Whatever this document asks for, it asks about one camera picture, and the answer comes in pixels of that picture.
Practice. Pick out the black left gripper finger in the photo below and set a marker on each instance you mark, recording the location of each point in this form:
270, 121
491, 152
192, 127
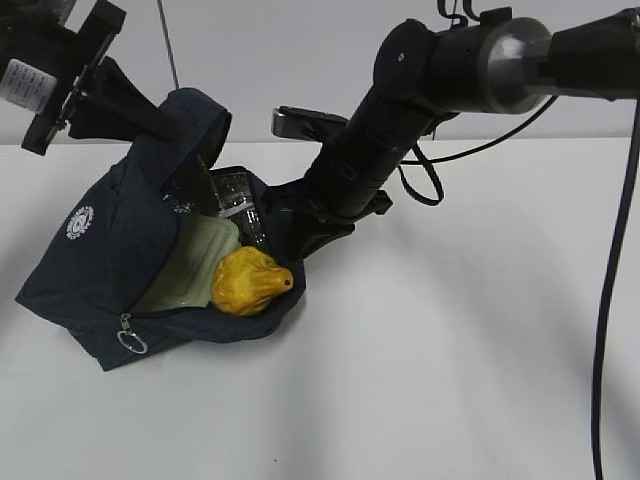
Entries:
112, 81
107, 117

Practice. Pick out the yellow lemon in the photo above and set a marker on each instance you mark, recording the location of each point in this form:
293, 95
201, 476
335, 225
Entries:
246, 281

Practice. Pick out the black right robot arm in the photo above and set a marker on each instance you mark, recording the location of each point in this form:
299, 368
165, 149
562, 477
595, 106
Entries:
490, 62

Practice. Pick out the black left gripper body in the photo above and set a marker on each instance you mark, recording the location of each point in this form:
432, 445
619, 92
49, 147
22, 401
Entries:
43, 63

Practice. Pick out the dark blue lunch bag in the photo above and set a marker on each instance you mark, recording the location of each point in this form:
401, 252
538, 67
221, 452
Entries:
114, 242

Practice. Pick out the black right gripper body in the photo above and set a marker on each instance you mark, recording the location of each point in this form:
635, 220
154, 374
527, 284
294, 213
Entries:
344, 183

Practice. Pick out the green lid glass container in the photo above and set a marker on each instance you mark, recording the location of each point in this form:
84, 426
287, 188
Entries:
185, 279

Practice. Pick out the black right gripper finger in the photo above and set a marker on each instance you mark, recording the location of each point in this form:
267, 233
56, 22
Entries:
307, 236
281, 231

